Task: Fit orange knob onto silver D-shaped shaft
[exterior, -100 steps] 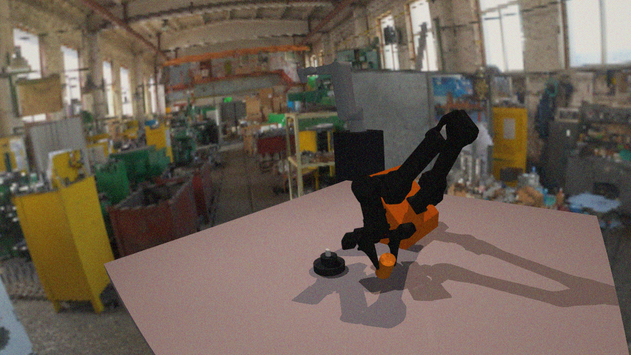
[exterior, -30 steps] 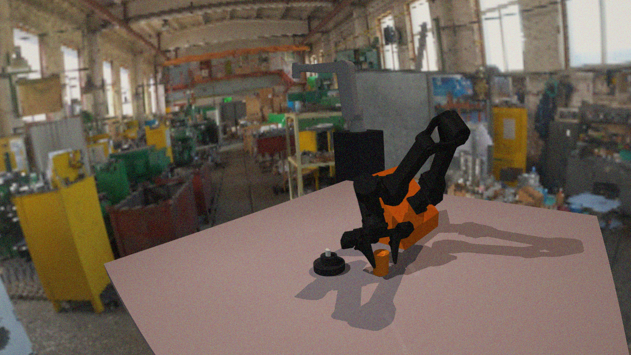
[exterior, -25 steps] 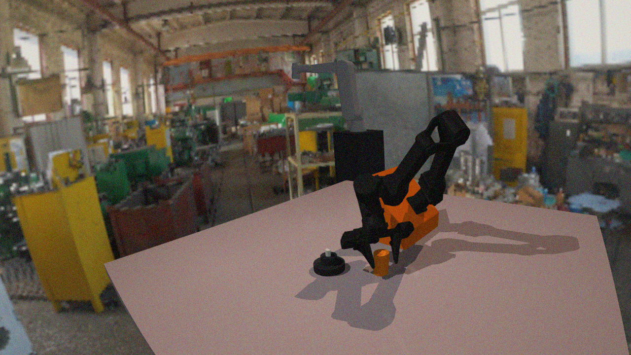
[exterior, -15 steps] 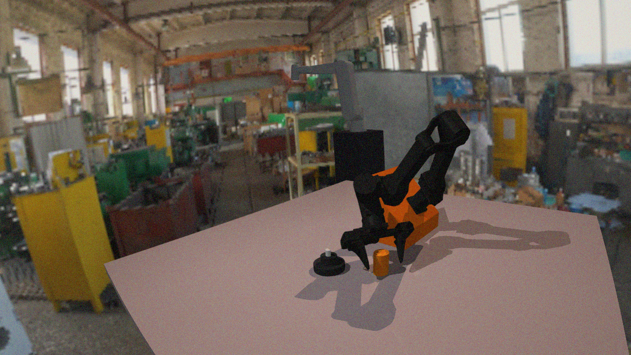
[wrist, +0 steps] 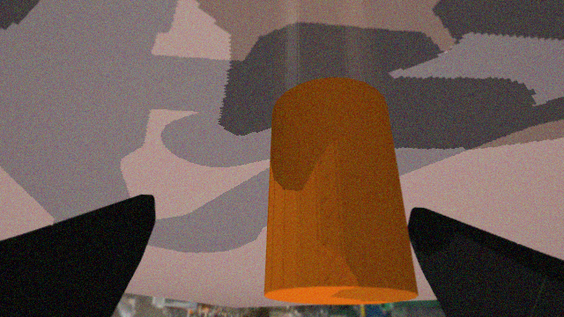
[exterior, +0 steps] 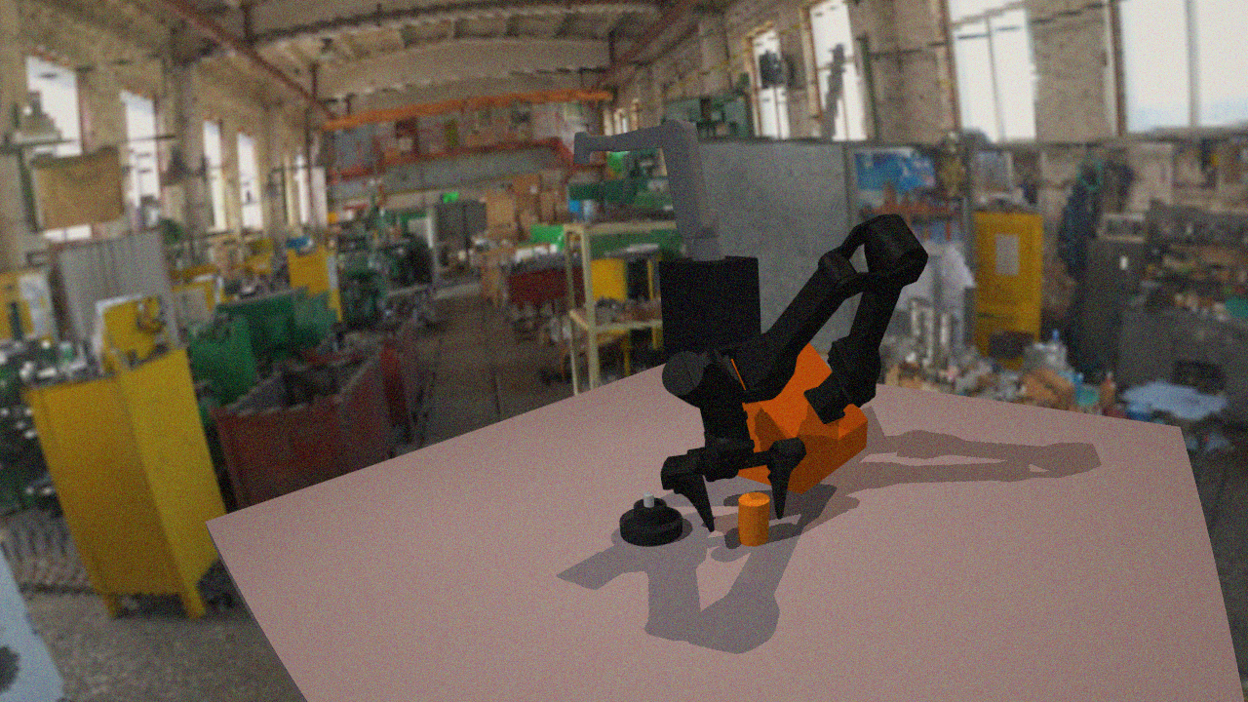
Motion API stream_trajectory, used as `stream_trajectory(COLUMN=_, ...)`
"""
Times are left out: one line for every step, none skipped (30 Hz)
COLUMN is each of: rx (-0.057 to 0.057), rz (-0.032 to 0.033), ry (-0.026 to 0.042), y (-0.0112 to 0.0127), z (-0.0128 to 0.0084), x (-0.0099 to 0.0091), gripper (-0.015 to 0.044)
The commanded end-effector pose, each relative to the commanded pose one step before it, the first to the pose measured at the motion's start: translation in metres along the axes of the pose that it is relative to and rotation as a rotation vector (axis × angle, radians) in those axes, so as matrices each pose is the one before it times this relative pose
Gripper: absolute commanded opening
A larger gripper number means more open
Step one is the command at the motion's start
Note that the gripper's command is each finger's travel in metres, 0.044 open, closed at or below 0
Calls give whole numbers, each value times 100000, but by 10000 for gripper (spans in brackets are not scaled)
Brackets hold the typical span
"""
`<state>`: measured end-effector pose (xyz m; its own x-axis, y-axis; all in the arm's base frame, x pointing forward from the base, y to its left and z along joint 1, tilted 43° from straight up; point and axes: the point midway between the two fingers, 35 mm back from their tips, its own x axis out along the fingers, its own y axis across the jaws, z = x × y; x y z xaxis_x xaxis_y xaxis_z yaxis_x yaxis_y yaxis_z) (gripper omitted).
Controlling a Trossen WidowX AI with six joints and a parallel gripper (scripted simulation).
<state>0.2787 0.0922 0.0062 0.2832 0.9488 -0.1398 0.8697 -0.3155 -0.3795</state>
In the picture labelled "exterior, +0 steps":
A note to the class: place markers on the orange knob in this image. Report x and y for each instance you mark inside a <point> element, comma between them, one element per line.
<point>753,521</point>

